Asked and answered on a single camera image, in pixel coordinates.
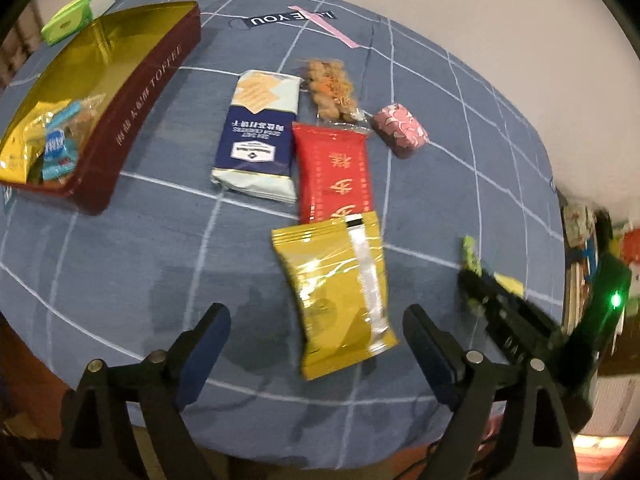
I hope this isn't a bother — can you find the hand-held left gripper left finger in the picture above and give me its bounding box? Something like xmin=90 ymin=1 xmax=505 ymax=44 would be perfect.
xmin=57 ymin=302 xmax=232 ymax=480

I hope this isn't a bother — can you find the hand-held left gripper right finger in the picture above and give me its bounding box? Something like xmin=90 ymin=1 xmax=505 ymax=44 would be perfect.
xmin=402 ymin=304 xmax=581 ymax=480

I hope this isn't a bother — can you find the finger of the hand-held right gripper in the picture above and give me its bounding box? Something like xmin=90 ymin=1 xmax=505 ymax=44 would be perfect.
xmin=457 ymin=265 xmax=568 ymax=367

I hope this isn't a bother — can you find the yellow packet with silver seam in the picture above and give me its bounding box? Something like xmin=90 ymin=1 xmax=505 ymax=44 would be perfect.
xmin=271 ymin=211 xmax=399 ymax=381

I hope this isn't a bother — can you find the red snack packet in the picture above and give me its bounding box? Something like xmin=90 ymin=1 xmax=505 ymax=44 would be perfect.
xmin=291 ymin=122 xmax=376 ymax=226

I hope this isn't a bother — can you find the pink patterned snack packet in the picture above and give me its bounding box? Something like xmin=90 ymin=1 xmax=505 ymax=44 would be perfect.
xmin=370 ymin=103 xmax=429 ymax=159

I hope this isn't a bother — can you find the white and navy cracker packet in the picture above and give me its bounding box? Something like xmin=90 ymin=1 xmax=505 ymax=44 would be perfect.
xmin=210 ymin=69 xmax=301 ymax=205

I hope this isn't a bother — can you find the dark red tin box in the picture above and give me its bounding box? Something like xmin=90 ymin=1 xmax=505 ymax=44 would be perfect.
xmin=0 ymin=1 xmax=202 ymax=217

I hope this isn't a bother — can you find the blue candy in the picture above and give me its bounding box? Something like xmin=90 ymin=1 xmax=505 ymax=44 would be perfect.
xmin=41 ymin=101 xmax=83 ymax=182

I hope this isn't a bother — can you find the clear nut bag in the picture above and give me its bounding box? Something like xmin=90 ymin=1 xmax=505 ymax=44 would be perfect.
xmin=299 ymin=58 xmax=368 ymax=133
xmin=65 ymin=92 xmax=108 ymax=136

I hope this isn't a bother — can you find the yellow printed snack packet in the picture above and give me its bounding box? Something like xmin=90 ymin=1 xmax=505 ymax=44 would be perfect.
xmin=0 ymin=100 xmax=71 ymax=184

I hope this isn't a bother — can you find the cluttered shelf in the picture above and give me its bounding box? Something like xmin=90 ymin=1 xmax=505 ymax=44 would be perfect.
xmin=597 ymin=210 xmax=640 ymax=436

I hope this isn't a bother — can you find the floral patterned box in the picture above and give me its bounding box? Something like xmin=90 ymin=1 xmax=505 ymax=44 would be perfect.
xmin=565 ymin=202 xmax=601 ymax=251

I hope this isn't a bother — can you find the green tissue pack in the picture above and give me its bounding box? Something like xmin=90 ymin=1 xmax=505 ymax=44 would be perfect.
xmin=41 ymin=0 xmax=115 ymax=45

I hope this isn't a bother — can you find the beige patterned curtain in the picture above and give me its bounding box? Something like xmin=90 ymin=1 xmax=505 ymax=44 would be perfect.
xmin=0 ymin=5 xmax=46 ymax=86

